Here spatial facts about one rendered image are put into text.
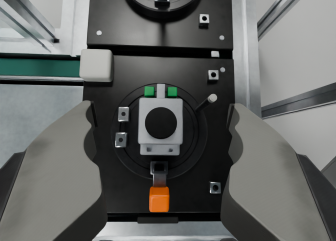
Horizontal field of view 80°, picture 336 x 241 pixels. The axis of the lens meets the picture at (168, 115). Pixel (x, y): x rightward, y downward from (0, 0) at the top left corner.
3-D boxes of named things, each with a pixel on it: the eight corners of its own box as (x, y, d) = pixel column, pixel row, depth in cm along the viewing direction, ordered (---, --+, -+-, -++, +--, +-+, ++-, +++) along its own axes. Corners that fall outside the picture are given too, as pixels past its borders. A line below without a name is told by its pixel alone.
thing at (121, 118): (130, 122, 29) (128, 121, 27) (119, 122, 29) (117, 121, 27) (130, 108, 29) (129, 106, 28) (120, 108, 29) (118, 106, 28)
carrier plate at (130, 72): (234, 208, 32) (239, 213, 30) (79, 209, 31) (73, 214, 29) (229, 63, 35) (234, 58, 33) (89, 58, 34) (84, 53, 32)
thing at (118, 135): (127, 147, 28) (126, 147, 27) (117, 147, 28) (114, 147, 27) (128, 132, 29) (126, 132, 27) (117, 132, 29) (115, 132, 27)
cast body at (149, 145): (177, 153, 25) (184, 158, 18) (141, 153, 25) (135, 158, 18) (177, 88, 26) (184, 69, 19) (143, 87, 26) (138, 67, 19)
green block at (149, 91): (154, 103, 29) (154, 95, 24) (146, 103, 29) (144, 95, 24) (154, 95, 30) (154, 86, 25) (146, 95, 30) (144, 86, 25)
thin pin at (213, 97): (200, 112, 30) (217, 101, 21) (195, 112, 30) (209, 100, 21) (200, 107, 30) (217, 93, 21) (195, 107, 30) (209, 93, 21)
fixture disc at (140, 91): (205, 178, 30) (208, 180, 28) (111, 177, 30) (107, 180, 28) (204, 87, 32) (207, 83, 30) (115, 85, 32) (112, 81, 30)
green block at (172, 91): (173, 104, 30) (177, 96, 25) (165, 103, 30) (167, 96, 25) (174, 96, 30) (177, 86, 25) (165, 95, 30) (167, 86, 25)
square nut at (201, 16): (207, 26, 34) (209, 23, 33) (198, 26, 34) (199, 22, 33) (207, 17, 34) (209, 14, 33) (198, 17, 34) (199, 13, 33)
